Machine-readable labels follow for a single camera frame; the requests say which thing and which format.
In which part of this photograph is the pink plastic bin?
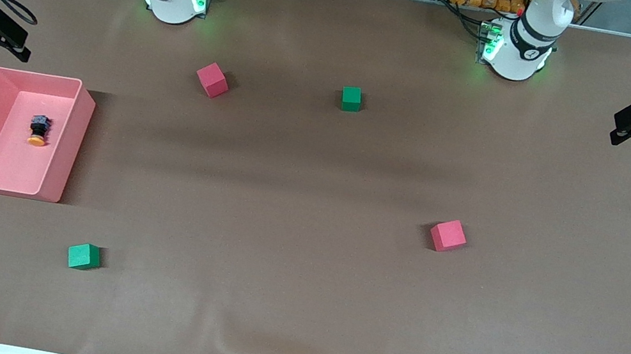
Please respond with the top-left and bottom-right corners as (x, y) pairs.
(0, 65), (100, 208)

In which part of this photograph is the green foam cube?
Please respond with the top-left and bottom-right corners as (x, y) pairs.
(65, 240), (103, 273)
(338, 84), (364, 114)

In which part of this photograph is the orange push button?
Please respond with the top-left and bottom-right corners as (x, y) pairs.
(26, 113), (53, 149)

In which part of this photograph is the brown table mat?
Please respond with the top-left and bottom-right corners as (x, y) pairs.
(0, 0), (631, 354)

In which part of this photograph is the pink foam cube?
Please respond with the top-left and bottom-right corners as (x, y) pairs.
(192, 59), (233, 101)
(427, 216), (470, 256)

